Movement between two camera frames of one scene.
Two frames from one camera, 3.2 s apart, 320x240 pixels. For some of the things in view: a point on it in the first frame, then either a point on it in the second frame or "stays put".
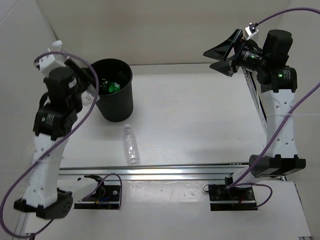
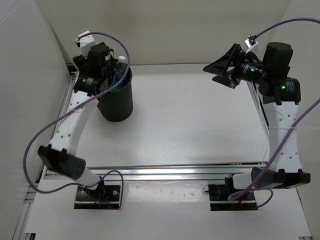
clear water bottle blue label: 57,58 -> 120,70
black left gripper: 85,80 -> 81,62
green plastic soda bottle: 114,87 stays put
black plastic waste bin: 116,106 stays put
